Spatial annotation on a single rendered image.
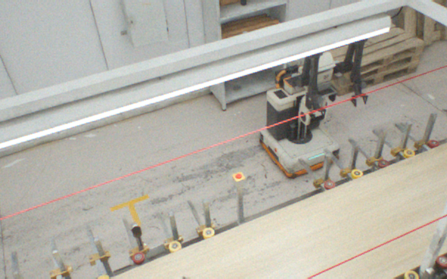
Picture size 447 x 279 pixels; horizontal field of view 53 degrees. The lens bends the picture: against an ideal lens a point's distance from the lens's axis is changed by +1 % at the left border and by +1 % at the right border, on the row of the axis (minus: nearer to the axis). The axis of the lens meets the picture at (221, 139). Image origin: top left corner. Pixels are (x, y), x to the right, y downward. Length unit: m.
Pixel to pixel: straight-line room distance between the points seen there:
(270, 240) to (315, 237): 0.31
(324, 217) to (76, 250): 2.36
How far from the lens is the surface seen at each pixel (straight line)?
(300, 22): 2.17
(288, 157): 4.58
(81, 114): 1.90
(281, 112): 4.49
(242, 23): 5.46
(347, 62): 4.08
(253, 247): 3.10
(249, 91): 5.71
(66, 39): 5.09
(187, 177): 4.81
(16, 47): 5.08
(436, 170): 3.81
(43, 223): 4.83
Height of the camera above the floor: 3.44
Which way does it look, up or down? 41 degrees down
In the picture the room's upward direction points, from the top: 4 degrees counter-clockwise
